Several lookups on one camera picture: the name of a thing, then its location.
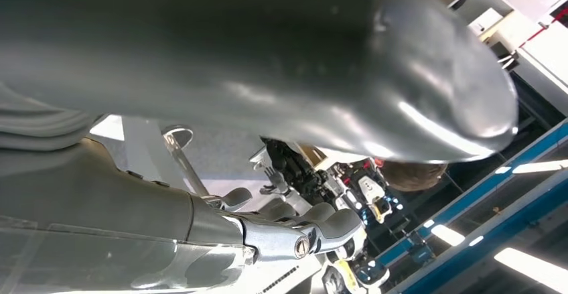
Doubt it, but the black humanoid robot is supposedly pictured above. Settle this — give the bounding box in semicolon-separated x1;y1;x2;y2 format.
259;137;339;206

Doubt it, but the blue framed glass partition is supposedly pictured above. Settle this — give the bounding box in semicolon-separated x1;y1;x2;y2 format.
377;121;568;294

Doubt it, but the white chested humanoid robot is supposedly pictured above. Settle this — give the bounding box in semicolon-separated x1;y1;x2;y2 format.
337;159;403;226
322;234;391;294

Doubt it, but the person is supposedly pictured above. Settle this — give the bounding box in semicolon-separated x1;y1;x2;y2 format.
379;157;448;194

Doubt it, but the grey kiosk stand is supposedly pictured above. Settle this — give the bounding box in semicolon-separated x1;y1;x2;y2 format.
122;117;188;191

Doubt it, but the white shelving unit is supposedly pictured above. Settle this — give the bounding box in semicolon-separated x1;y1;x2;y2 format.
448;0;568;118

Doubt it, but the chrome stanchion post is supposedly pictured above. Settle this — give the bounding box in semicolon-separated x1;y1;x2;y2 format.
161;125;223;208

